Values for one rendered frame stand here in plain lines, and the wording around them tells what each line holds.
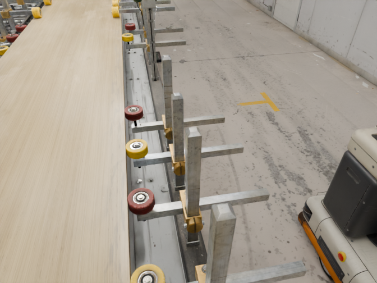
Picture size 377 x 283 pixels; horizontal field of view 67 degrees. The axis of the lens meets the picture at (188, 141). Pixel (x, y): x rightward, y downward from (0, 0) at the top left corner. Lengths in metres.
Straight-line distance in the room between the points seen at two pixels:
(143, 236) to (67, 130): 0.51
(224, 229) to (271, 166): 1.88
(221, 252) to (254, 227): 1.39
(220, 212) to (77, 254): 0.44
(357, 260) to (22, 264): 1.40
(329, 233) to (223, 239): 1.24
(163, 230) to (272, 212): 1.07
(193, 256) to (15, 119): 0.90
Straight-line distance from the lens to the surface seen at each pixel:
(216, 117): 1.34
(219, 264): 0.61
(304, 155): 2.56
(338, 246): 1.70
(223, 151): 1.13
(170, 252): 1.09
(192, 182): 0.77
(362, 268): 1.66
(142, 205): 0.85
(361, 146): 1.46
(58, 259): 0.82
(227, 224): 0.50
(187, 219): 0.88
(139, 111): 1.24
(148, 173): 1.35
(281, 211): 2.08
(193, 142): 0.68
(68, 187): 0.97
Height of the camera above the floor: 1.56
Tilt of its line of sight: 38 degrees down
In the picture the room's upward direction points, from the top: straight up
